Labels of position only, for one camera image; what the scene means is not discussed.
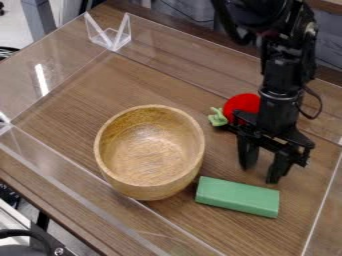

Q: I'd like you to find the black cable bottom left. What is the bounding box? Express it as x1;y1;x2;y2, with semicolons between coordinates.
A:
0;228;53;256

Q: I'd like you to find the black metal bracket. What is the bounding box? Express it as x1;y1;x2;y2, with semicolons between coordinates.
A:
29;223;77;256

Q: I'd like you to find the clear acrylic tray enclosure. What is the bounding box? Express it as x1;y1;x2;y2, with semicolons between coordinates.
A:
0;17;342;256

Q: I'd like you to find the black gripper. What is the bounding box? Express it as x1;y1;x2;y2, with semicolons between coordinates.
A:
228;110;315;184

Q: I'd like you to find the red plush strawberry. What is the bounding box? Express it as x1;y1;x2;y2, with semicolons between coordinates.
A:
206;93;260;127

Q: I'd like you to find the green rectangular block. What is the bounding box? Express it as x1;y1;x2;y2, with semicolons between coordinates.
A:
194;176;280;218

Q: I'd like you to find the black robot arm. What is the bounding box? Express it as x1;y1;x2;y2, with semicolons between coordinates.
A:
210;0;317;184

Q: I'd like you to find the wooden bowl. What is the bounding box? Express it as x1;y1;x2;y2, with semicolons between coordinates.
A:
93;104;205;201

